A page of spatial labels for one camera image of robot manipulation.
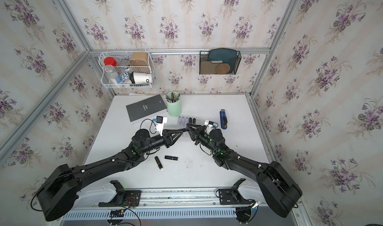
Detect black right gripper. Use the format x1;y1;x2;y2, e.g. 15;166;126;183
186;122;218;155

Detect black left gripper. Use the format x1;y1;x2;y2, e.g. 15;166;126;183
140;131;184;157

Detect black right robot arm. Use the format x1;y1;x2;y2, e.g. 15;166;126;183
186;124;303;218

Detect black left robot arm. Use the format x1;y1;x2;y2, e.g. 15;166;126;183
36;128;187;222

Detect clear acrylic lipstick organizer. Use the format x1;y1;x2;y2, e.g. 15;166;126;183
177;116;200;137

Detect mint green pen cup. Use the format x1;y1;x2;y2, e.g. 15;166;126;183
166;98;182;117

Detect pens in cup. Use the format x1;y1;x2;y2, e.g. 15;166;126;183
165;91;181;103

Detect dark grey notebook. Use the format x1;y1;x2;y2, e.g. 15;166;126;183
126;95;167;122

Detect white cylindrical speaker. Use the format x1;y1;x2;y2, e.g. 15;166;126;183
129;72;153;84

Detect clear plastic bottle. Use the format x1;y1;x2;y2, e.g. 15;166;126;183
105;65;121;84

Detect red lidded jar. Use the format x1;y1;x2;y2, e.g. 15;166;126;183
103;57;117;67

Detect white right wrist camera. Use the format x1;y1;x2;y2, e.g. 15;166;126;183
204;120;216;135

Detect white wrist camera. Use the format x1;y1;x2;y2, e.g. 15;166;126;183
204;120;216;135
154;116;168;136

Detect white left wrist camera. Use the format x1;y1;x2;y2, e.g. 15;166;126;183
154;116;168;136

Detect aluminium front rail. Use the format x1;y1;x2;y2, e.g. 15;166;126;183
73;181;268;209

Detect black mesh wall organizer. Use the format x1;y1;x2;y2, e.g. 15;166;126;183
199;50;242;75

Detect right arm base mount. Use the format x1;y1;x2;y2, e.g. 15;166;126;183
215;178;256;205

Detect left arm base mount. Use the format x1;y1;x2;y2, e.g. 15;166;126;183
98;180;142;208

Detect white wire wall basket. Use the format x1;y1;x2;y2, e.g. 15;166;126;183
98;51;155;89

